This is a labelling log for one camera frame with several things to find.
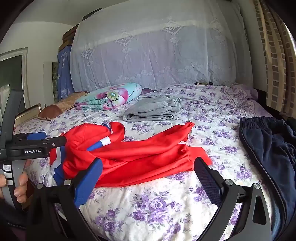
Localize navy blue pants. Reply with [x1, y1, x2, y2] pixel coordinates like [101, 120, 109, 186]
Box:
[239, 116, 296, 241]

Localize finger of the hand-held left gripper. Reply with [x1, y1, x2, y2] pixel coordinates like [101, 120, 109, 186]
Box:
[14, 132, 47, 142]
[45, 136, 67, 149]

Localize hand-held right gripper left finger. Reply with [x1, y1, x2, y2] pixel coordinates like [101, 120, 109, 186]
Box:
[28, 158, 103, 241]

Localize grey folded pants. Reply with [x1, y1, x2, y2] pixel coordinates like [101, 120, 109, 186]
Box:
[122, 95, 182, 122]

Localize floral folded quilt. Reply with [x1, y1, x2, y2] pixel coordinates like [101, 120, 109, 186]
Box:
[74, 82, 142, 111]

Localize beige patterned curtain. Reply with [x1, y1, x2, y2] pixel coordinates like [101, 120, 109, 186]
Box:
[253, 0, 296, 112]

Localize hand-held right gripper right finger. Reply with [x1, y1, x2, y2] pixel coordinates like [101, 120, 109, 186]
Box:
[194, 157, 272, 241]

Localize dark marbled panel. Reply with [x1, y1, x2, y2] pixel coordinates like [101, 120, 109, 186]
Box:
[52, 61, 59, 103]

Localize person's left hand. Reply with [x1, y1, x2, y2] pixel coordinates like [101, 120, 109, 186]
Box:
[0, 160, 32, 204]

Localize person's left forearm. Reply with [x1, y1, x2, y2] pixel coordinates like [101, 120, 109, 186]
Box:
[0, 197, 31, 241]

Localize red jacket blue white stripes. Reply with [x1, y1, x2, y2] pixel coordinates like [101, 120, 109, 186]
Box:
[49, 121, 212, 189]

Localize purple floral bed sheet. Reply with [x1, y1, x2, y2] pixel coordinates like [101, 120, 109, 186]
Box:
[14, 83, 276, 241]

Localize brown pillow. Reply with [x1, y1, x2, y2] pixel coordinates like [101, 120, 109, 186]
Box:
[37, 91, 89, 121]

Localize white lace cover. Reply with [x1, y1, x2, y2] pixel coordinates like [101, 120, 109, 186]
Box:
[69, 0, 246, 93]

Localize light purple floral pillowcase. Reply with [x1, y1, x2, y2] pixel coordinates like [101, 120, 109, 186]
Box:
[221, 82, 258, 108]

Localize white framed door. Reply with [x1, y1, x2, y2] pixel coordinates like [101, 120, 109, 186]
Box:
[0, 47, 31, 130]

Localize wooden boxes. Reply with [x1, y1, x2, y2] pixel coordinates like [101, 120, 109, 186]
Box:
[58, 8, 102, 52]

